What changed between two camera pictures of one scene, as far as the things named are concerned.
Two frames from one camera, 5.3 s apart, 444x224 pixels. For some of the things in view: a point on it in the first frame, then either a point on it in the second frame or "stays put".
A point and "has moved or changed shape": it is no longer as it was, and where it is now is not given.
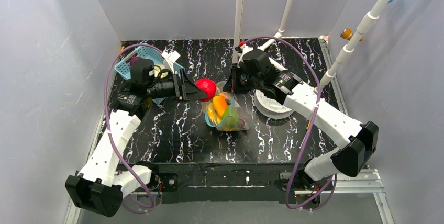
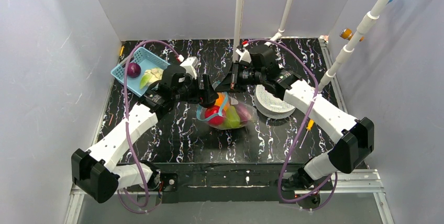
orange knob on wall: x=347 y=34 stays put
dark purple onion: x=134 y=58 → x=134 y=70
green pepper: x=230 y=118 stays put
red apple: x=207 y=85 has moved or changed shape
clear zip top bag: x=222 y=111 has moved or changed shape
